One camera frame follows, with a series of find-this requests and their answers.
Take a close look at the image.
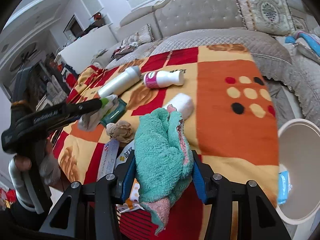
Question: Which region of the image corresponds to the orange white snack bag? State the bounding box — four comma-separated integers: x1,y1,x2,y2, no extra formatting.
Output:
115,139,144,214

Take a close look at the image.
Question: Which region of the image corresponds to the white medicine box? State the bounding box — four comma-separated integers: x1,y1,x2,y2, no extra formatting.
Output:
97,139,119,181

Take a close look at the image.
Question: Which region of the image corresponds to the green terry towel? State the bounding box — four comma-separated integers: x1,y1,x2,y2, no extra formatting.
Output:
134,105,194,234

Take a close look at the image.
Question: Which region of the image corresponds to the tissue pack green label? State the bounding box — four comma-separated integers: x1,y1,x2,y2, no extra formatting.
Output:
77,94,119,132

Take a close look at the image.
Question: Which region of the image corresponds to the beige paper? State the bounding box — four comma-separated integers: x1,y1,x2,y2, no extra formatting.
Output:
106,120,135,144

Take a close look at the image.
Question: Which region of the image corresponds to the dark green snack wrapper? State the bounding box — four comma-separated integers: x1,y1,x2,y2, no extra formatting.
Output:
100,99,127,128

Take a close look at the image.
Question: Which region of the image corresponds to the white foam block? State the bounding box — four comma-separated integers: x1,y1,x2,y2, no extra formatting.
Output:
163,93,195,121

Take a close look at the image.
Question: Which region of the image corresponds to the light blue wipes pack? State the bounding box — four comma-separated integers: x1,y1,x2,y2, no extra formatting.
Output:
277,164,292,205

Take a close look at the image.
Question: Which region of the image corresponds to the beige round trash bin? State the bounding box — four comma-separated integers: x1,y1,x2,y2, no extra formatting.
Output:
276,119,319,225

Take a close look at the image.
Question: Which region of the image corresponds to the gloved left hand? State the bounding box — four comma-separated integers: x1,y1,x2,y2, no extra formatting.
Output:
13,140,61,189

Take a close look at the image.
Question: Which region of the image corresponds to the white cabinet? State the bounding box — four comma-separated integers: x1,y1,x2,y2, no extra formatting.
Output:
55,25,117,74

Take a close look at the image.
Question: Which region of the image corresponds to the tall white cylinder bottle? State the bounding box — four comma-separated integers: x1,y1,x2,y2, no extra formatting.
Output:
98,66,141,98

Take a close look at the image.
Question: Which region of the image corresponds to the clothes pile on sofa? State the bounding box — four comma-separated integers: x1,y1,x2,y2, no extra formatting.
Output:
111,45,138,60

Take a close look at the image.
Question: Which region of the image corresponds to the pink label yogurt bottle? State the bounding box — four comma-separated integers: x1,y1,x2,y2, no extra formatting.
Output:
143,70,184,89

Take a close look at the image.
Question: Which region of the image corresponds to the checkered orange red blanket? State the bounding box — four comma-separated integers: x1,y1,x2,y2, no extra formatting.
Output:
53,44,279,239

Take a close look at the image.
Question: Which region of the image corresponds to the small fringed cushion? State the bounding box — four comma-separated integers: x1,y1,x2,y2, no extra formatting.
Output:
121,24,155,47

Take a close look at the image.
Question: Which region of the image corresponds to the colourful striped cloth pile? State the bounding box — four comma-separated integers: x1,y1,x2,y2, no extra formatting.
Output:
285,30,320,64

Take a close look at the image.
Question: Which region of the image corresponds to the ornate embroidered cushion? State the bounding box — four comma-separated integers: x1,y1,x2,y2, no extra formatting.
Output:
236,0,296,36

